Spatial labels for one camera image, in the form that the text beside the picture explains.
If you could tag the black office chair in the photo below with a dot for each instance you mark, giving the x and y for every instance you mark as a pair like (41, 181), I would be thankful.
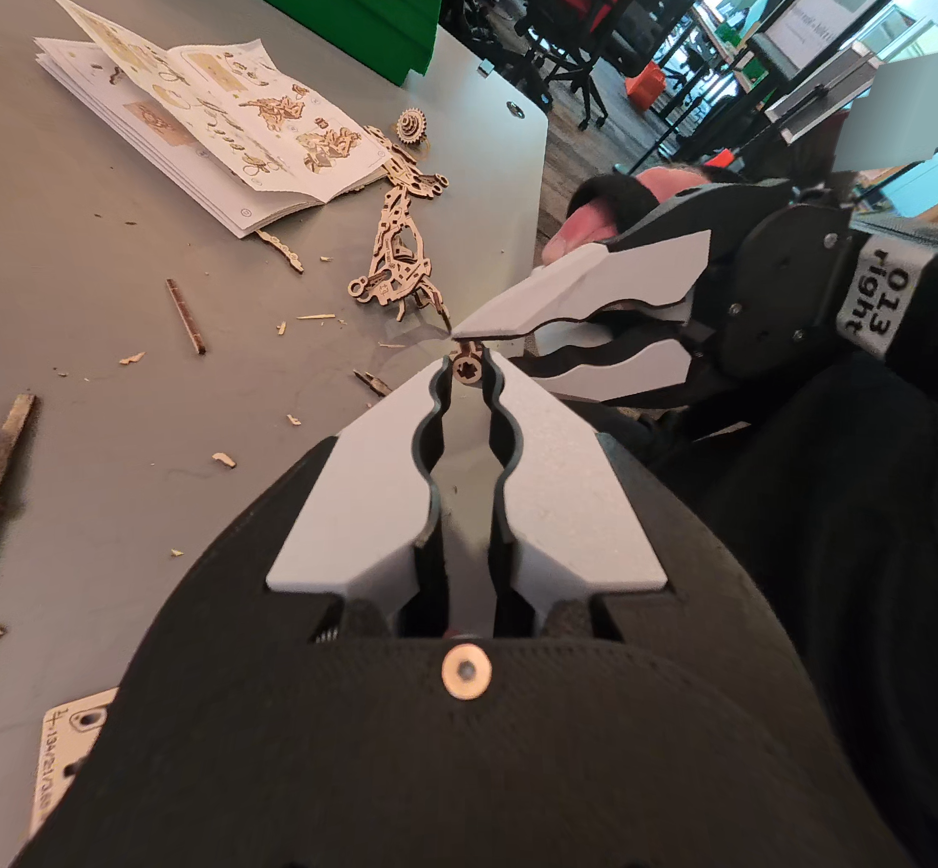
(564, 54)

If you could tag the thin wooden strip scrap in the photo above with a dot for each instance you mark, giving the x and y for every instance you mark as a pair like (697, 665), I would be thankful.
(185, 314)

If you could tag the notched wooden strip scrap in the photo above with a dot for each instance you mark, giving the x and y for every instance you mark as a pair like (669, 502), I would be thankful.
(372, 383)

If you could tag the wooden parts sheet round holes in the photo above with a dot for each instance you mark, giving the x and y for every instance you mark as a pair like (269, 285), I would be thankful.
(58, 765)

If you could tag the person's right hand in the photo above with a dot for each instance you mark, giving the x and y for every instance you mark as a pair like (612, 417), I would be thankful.
(586, 223)

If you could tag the small scalloped wooden part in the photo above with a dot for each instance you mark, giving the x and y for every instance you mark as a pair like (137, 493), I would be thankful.
(282, 252)

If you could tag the person's black clothing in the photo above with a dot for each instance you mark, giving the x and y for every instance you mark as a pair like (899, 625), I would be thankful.
(843, 589)

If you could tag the instruction booklet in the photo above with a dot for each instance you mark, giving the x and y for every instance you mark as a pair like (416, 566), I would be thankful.
(146, 113)

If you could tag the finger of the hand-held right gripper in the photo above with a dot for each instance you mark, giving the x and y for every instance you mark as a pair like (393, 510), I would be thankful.
(630, 373)
(586, 274)

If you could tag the wooden gear assembly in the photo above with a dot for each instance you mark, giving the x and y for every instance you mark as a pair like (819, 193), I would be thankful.
(412, 127)

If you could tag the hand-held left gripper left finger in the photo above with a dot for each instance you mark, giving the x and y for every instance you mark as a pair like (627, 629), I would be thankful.
(359, 509)

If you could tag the hooked wooden flake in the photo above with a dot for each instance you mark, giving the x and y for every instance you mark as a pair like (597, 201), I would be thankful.
(223, 459)

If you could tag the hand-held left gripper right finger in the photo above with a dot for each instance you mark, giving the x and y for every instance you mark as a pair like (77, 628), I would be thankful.
(586, 509)

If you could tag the long wooden frame strip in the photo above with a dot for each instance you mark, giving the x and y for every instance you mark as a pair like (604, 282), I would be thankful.
(16, 435)

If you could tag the wooden chassis frame piece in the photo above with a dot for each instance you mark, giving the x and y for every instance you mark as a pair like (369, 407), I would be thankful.
(399, 259)

